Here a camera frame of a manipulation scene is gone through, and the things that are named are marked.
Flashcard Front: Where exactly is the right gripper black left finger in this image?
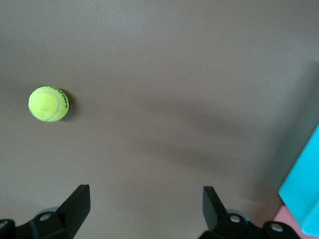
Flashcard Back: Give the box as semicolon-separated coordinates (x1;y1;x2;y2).
14;184;91;239

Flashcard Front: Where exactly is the blue plastic bin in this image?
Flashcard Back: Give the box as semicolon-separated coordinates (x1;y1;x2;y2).
278;121;319;236

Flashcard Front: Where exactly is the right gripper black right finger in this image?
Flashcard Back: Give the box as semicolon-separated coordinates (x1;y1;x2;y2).
199;186;265;239

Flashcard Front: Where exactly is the yellow-green tennis ball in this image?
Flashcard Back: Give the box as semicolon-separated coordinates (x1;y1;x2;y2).
27;86;70;122

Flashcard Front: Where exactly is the pink plastic bin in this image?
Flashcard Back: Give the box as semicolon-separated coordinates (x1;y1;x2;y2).
273;205;304;231

